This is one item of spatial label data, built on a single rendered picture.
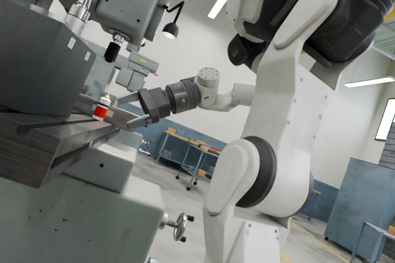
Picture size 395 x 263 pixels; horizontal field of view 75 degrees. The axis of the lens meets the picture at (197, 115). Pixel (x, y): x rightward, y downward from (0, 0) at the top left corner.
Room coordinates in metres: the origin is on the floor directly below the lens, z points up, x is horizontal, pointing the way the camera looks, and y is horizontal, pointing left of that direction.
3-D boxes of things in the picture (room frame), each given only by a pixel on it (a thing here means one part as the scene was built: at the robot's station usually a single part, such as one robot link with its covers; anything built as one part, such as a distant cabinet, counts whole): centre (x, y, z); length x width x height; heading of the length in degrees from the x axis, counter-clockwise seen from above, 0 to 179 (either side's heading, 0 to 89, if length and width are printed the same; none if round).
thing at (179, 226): (1.13, -0.07, 0.66); 0.16 x 0.12 x 0.12; 101
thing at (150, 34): (1.06, 0.31, 1.45); 0.04 x 0.04 x 0.21; 11
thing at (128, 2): (1.04, 0.42, 1.47); 0.21 x 0.19 x 0.32; 11
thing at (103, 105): (0.99, 0.35, 1.01); 0.04 x 0.04 x 0.11
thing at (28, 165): (0.99, 0.41, 0.92); 1.24 x 0.23 x 0.08; 11
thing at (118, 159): (1.04, 0.42, 0.82); 0.50 x 0.35 x 0.12; 101
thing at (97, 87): (1.10, 0.43, 1.07); 0.06 x 0.05 x 0.06; 11
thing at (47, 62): (0.59, 0.37, 1.06); 0.22 x 0.12 x 0.20; 4
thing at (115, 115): (1.11, 0.40, 1.01); 0.35 x 0.15 x 0.11; 101
